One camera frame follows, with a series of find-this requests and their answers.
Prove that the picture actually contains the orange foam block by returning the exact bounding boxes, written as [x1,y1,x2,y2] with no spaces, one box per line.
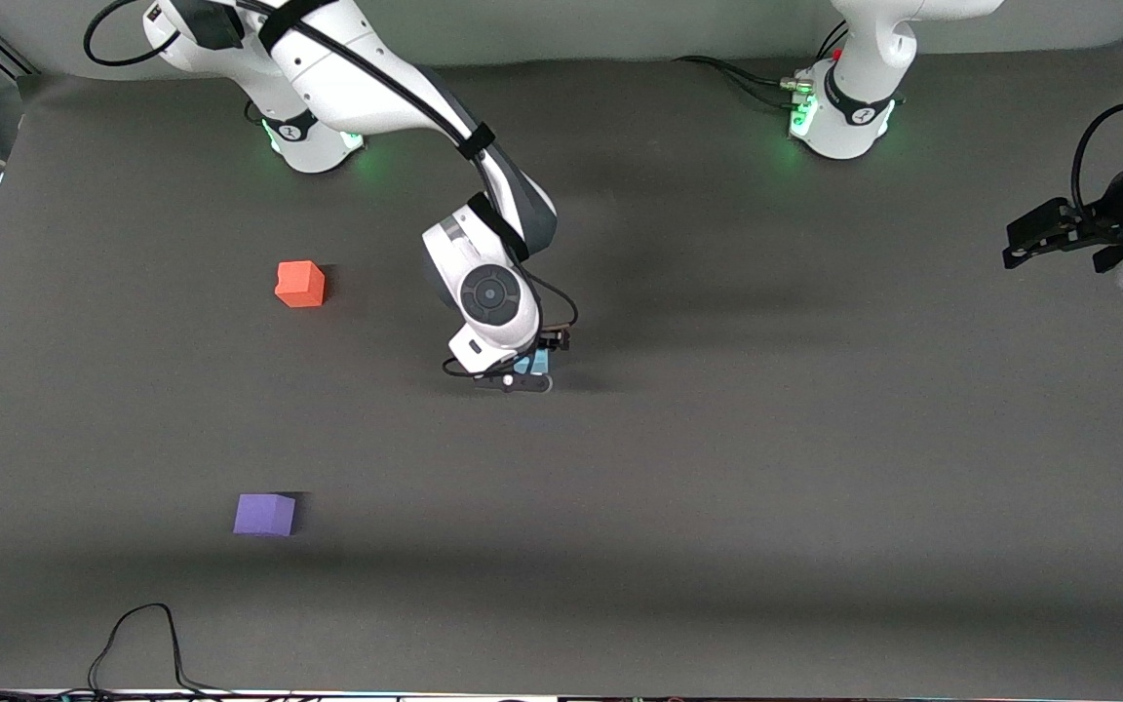
[275,260,327,309]

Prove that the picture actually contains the purple foam block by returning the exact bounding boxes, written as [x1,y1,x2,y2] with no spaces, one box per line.
[233,493,297,538]

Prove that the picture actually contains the dark grey table mat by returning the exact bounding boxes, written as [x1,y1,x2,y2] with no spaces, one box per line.
[0,39,1123,697]

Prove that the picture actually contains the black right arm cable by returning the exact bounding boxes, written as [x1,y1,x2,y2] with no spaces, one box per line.
[84,0,580,379]

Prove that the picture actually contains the black base cable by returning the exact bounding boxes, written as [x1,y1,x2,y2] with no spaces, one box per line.
[674,19,852,110]

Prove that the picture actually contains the thin loose black cable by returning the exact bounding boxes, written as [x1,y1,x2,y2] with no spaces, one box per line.
[87,603,236,699]

